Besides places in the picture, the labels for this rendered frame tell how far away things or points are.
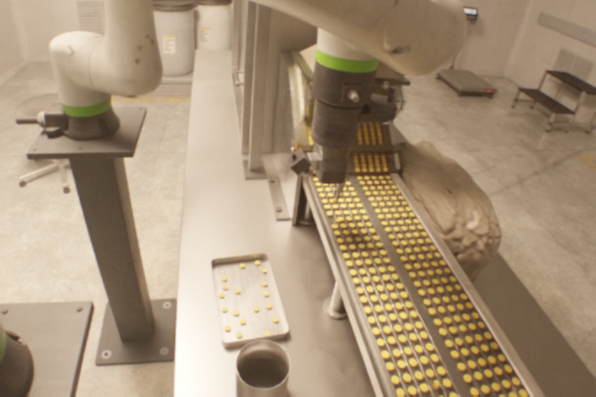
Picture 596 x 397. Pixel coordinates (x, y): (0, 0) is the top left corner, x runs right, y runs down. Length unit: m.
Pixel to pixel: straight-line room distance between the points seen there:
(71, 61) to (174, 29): 2.54
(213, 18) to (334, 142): 3.24
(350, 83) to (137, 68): 0.50
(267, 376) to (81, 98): 0.74
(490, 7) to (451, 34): 5.11
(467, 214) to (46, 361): 0.76
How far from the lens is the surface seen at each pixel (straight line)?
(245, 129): 1.16
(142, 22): 0.89
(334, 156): 0.62
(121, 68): 0.90
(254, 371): 0.71
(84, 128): 1.07
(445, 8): 0.43
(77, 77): 1.00
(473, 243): 0.83
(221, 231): 0.92
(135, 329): 1.64
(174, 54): 3.56
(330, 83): 0.56
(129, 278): 1.41
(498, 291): 0.97
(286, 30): 1.07
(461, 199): 0.86
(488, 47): 5.71
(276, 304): 0.78
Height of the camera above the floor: 1.42
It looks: 34 degrees down
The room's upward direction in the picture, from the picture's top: 7 degrees clockwise
